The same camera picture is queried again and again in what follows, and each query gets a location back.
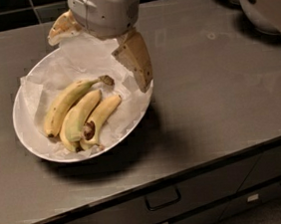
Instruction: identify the right dark drawer front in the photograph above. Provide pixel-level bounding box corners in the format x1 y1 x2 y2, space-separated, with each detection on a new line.
240 145 281 190

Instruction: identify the white bowl near corner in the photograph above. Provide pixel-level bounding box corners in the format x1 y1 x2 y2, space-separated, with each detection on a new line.
239 0 280 35

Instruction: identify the upper dark drawer front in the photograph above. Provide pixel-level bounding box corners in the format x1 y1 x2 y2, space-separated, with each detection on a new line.
48 155 258 224

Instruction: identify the white label lower drawer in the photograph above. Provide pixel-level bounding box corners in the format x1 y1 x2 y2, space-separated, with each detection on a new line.
247 194 259 203

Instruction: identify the yellow banana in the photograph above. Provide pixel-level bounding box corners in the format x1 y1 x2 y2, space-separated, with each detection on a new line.
59 90 102 153
80 95 122 151
43 75 115 138

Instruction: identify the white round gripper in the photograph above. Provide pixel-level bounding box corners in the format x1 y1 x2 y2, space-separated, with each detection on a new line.
48 0 153 93

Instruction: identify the black upper drawer handle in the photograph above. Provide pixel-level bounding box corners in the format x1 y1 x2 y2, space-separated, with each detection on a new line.
144 186 181 211

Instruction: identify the dark drawer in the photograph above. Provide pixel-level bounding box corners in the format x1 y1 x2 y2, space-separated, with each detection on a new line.
240 145 281 190
168 180 281 224
48 155 258 224

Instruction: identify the white paper liner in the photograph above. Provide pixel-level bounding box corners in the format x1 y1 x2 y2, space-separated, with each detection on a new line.
15 27 158 165

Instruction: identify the white oval bowl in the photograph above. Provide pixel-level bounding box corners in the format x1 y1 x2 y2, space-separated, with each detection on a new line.
5 37 161 169

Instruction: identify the lower dark drawer front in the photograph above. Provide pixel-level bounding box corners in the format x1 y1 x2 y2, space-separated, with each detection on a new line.
168 180 281 224

